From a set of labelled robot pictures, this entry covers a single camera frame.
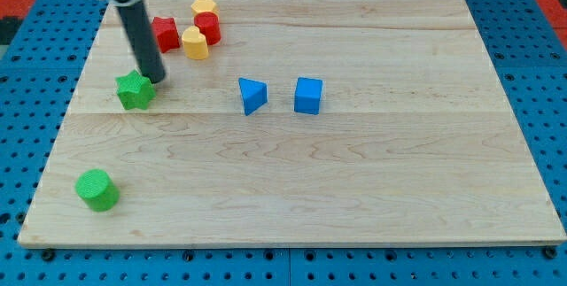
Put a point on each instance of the red star block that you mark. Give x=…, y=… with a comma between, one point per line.
x=166, y=33

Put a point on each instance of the green star block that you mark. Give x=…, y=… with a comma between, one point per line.
x=134, y=91

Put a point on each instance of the red cylinder block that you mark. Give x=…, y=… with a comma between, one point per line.
x=209, y=25

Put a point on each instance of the wooden board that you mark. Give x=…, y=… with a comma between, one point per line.
x=415, y=143

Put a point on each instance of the yellow heart block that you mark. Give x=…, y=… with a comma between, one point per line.
x=194, y=44

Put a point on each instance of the green cylinder block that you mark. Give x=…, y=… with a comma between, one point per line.
x=97, y=190

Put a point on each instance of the blue triangle block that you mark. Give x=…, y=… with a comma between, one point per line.
x=254, y=94

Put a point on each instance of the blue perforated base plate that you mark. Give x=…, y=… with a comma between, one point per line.
x=38, y=76

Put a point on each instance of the yellow hexagon block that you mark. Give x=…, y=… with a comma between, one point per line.
x=200, y=6

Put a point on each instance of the blue cube block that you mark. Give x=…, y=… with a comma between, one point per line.
x=307, y=96

